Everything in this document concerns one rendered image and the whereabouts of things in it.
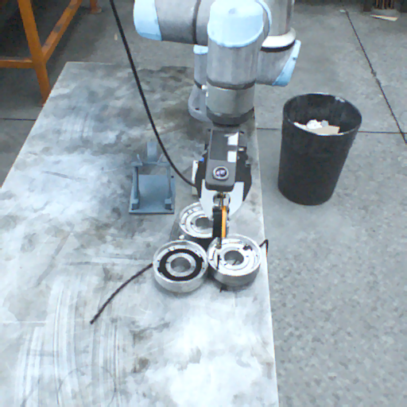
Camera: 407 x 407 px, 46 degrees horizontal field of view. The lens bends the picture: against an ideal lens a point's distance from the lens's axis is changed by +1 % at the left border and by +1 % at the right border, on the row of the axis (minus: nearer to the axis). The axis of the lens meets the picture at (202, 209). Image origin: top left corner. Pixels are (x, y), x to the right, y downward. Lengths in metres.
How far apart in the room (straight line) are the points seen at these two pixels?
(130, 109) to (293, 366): 1.03
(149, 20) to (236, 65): 0.19
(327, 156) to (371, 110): 1.04
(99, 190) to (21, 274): 0.27
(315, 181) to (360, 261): 0.40
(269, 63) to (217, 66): 0.52
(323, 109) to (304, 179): 0.35
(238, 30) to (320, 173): 1.51
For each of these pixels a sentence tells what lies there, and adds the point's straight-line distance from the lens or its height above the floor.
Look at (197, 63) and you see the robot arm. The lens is 1.28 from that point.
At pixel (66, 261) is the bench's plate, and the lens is 0.98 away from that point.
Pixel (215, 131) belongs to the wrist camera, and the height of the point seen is 1.11.
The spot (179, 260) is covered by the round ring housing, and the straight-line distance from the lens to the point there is 0.93.
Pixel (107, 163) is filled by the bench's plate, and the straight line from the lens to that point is 1.19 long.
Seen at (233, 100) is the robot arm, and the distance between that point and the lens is 0.72.
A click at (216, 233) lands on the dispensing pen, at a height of 0.92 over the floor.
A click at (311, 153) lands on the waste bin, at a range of 2.07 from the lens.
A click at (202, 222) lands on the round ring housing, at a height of 0.81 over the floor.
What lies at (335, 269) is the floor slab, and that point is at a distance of 2.05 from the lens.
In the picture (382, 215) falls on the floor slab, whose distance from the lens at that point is 2.35.
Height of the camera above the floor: 1.53
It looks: 44 degrees down
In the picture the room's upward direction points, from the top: 1 degrees clockwise
